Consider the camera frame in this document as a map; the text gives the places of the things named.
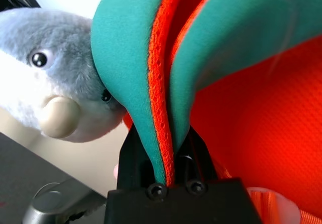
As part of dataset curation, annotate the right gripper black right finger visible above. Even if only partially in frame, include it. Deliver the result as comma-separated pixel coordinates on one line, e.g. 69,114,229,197
176,125,219,185

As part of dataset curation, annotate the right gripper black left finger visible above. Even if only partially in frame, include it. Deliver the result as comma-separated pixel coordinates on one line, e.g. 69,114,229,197
117,124,158,192

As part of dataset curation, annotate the teal and orange backpack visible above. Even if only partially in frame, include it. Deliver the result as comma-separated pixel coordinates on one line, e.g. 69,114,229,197
90,0,322,224

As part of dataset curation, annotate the grey white plush whale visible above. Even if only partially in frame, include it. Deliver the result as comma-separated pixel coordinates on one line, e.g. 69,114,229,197
0,7,128,144

